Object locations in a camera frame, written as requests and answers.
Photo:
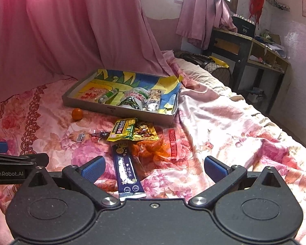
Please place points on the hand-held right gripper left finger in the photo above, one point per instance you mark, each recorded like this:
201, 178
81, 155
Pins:
94, 169

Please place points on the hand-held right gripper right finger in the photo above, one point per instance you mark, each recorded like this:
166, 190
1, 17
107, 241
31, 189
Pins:
214, 169

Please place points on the dark blue stick packet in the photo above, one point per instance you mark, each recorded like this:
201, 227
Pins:
126, 173

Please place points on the clear candy wrapper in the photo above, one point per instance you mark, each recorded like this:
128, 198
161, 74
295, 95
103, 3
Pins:
80, 137

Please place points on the dark red candy wrapper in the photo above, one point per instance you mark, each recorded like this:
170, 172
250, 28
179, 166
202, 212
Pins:
100, 134

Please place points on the yellow green snack packet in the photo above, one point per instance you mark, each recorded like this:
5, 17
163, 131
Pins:
122, 130

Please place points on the orange snack bag red label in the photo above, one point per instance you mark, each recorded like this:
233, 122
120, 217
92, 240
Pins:
155, 150

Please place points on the yellow brown snack packet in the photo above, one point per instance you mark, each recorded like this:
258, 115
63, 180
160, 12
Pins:
145, 132

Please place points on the grey cardboard tray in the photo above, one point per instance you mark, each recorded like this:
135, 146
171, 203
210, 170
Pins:
91, 106

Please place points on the green tube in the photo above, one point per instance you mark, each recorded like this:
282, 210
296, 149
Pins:
108, 96

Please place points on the clear rice cracker packet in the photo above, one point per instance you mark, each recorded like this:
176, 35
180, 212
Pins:
91, 93

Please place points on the white green snack pouch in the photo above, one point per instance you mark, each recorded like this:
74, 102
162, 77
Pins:
135, 95

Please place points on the clear nut bar packet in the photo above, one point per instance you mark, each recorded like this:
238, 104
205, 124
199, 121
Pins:
154, 97

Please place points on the floral pink bedsheet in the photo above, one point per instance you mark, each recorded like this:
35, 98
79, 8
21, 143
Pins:
232, 132

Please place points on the tangerine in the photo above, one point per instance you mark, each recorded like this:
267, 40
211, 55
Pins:
77, 114

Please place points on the white plastic bag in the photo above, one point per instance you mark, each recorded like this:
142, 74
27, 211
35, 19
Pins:
256, 94

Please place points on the cartoon dinosaur paper sheet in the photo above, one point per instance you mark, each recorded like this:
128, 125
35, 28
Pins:
148, 81

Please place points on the large pink curtain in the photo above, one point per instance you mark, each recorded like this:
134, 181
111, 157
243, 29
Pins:
66, 30

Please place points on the black yellow desk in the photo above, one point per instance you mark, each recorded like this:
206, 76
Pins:
234, 39

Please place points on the pile of papers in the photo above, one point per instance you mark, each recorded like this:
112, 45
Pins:
272, 47

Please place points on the black box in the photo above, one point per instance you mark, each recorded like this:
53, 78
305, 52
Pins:
244, 28

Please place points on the tied pink curtain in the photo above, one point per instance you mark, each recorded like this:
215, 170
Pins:
201, 12

